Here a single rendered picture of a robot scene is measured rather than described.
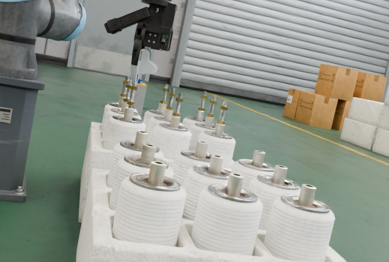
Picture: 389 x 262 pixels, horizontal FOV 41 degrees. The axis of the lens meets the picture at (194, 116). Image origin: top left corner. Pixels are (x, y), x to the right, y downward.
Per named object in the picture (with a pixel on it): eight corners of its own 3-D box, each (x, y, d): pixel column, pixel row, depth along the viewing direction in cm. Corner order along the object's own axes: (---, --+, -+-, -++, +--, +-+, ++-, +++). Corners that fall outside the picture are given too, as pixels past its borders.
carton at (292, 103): (307, 119, 551) (313, 92, 547) (318, 124, 528) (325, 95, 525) (282, 115, 541) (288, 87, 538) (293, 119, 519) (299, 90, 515)
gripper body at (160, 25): (165, 53, 121) (175, 2, 120) (129, 45, 122) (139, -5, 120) (169, 53, 129) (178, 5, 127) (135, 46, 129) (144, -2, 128)
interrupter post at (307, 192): (300, 207, 78) (305, 187, 77) (294, 202, 80) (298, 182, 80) (314, 210, 78) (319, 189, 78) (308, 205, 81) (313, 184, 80)
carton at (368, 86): (380, 107, 508) (387, 77, 505) (359, 103, 501) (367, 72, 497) (362, 102, 536) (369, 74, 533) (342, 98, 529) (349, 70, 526)
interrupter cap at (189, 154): (183, 160, 95) (184, 156, 95) (177, 151, 102) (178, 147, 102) (223, 166, 97) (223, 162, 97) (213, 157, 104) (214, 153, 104)
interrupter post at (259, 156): (252, 168, 101) (256, 151, 100) (249, 165, 103) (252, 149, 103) (264, 169, 101) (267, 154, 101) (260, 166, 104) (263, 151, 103)
